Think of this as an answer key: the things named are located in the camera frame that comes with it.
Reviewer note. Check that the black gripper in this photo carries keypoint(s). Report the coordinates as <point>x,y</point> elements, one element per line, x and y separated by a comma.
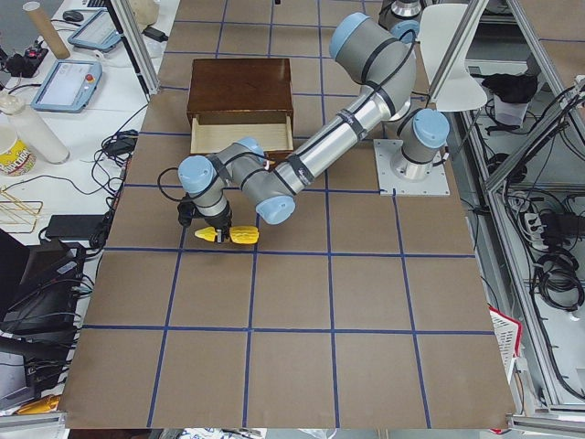
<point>220,223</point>

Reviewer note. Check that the yellow corn cob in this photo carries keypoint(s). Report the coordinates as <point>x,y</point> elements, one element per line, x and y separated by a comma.
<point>241,235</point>

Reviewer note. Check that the wooden drawer with white handle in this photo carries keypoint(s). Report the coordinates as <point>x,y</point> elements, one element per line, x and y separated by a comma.
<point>208,137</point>

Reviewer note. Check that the dark brown wooden drawer cabinet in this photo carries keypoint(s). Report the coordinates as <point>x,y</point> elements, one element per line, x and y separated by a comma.
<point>240,91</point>

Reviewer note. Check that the black power adapter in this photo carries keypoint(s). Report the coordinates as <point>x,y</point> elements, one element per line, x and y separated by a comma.
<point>73,226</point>

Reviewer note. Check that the near blue teach pendant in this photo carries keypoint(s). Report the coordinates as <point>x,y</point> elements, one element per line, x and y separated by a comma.
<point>68,87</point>

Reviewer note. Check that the blue teach pendant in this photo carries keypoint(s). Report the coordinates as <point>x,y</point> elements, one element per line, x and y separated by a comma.
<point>97,32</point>
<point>68,87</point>

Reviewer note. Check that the white plastic bottle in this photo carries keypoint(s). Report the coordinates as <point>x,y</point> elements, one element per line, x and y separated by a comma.
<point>33,130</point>

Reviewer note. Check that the popcorn cup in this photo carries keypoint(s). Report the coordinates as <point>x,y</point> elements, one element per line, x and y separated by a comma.
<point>16,158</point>

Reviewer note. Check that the far blue teach pendant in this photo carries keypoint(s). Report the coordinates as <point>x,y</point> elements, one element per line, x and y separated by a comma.
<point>97,32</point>

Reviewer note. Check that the black computer mouse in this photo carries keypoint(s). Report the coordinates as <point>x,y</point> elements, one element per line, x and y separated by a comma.
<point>73,16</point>

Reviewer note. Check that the cardboard tube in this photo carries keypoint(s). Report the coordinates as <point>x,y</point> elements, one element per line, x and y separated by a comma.
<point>40,19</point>

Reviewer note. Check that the white chair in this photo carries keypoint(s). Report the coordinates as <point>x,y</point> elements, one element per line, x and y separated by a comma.
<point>446,34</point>

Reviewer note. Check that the white red plastic basket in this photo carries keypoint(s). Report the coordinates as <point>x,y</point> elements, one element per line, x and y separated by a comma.
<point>508,333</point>

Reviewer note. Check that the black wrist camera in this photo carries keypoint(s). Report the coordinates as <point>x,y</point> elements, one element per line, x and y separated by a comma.
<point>187,210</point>

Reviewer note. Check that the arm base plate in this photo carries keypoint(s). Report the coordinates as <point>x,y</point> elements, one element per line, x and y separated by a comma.
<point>399,177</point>

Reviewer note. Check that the gold wire rack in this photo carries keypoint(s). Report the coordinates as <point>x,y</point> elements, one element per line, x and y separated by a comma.
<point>17,215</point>

